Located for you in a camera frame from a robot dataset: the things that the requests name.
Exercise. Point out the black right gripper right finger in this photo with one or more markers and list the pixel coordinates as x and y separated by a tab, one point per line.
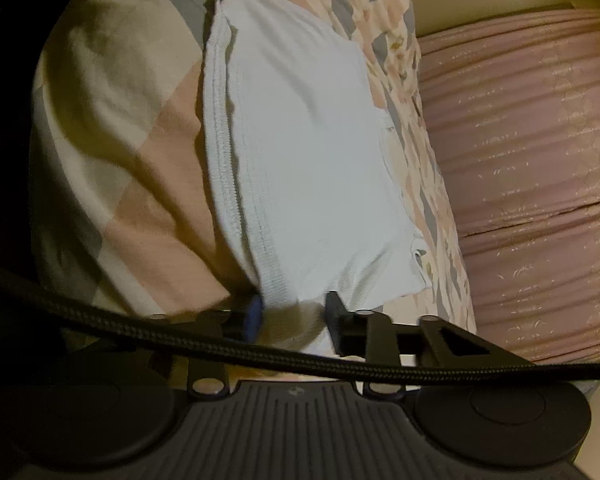
444	353

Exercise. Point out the white tank top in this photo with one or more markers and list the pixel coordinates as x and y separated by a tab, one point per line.
305	190

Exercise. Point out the pink grey checkered quilt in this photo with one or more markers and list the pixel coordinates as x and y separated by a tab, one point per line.
125	219

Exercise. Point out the pink patterned curtain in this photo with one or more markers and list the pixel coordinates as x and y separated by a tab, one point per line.
512	108

